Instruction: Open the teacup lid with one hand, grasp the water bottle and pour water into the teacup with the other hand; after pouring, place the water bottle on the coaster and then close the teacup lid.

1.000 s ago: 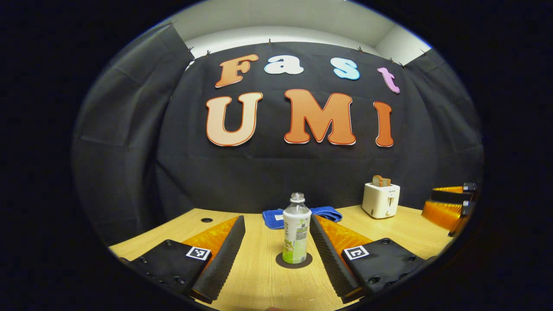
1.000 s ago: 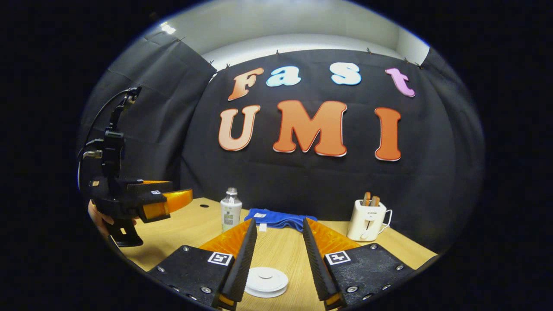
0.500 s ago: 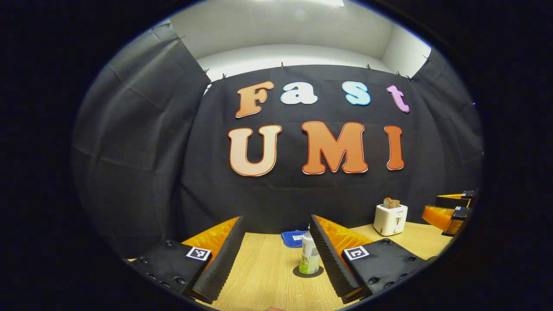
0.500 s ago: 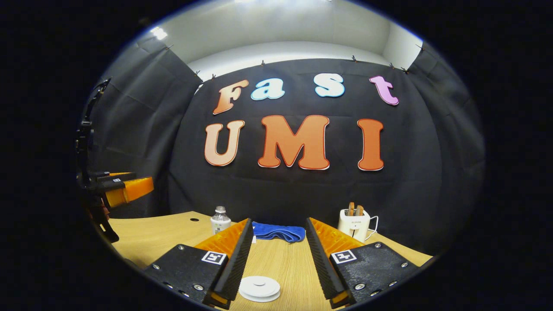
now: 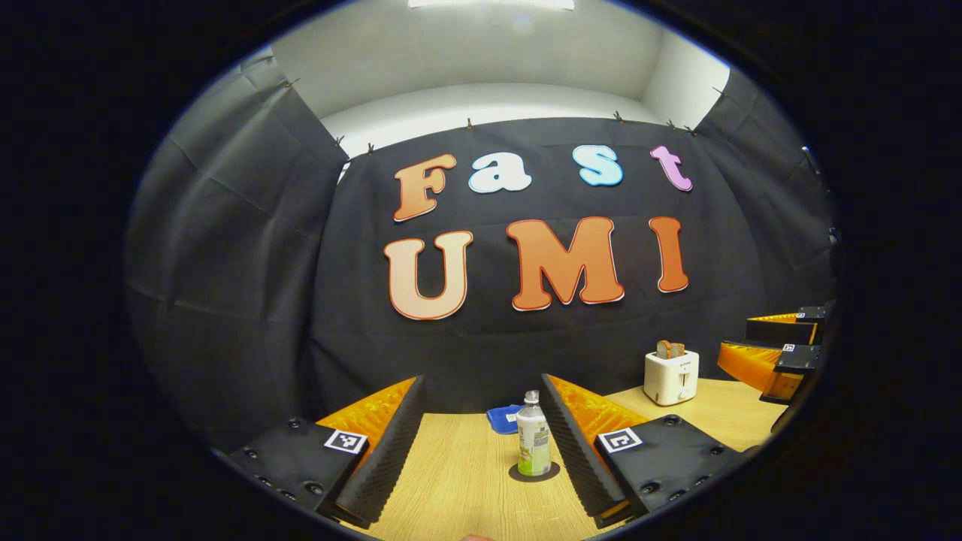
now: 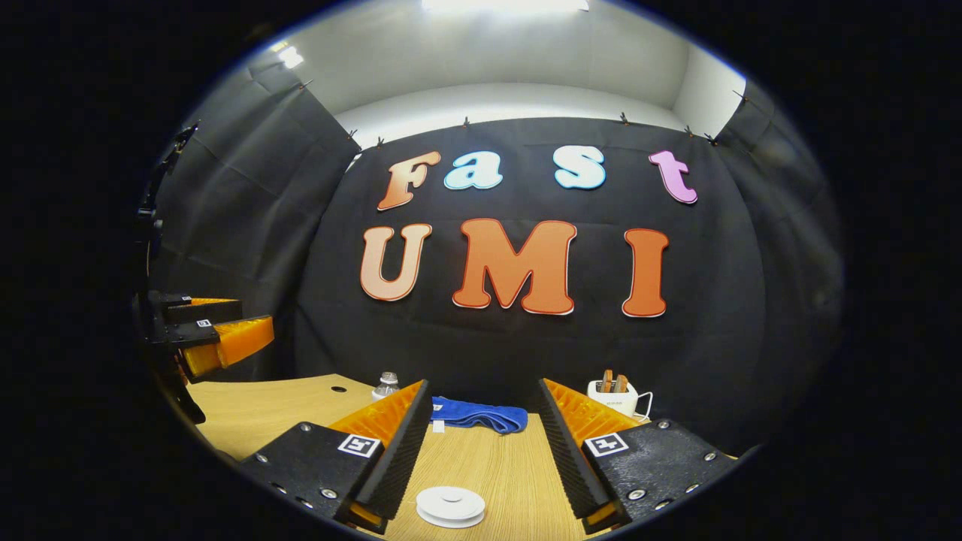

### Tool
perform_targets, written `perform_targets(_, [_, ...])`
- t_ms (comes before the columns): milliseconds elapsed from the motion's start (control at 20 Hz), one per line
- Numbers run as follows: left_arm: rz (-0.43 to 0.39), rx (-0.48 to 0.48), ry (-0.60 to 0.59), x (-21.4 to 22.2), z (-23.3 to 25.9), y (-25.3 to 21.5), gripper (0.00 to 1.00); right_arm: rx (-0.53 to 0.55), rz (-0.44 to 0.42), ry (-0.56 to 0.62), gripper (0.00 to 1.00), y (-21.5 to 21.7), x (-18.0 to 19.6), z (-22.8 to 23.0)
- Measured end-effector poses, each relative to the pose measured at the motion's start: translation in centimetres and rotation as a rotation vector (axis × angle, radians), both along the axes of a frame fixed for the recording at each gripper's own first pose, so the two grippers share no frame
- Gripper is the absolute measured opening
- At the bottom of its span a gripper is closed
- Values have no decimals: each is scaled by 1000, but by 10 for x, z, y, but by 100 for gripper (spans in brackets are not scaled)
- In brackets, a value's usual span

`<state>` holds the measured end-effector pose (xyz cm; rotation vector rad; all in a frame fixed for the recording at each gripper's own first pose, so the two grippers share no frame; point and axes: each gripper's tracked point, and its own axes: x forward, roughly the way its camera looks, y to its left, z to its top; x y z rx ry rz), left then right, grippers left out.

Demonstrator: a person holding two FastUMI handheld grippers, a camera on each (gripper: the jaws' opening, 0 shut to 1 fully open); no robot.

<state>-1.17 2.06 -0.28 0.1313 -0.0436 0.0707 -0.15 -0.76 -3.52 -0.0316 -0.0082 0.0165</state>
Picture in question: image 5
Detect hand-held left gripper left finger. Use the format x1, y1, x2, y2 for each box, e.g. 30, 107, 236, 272
229, 374, 427, 529

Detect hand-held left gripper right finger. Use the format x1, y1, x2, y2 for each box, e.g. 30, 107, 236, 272
540, 373, 741, 529

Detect dark brown round coaster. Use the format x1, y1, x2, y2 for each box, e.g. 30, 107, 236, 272
509, 461, 561, 483

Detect clear water bottle green label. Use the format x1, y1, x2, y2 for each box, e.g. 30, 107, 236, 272
516, 390, 552, 477

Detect white toaster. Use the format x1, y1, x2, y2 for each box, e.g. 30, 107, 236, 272
644, 349, 700, 407

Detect blue towel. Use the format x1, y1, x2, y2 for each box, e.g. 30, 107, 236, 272
486, 404, 525, 435

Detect ceiling light panel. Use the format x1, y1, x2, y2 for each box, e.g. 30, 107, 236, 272
408, 0, 576, 11

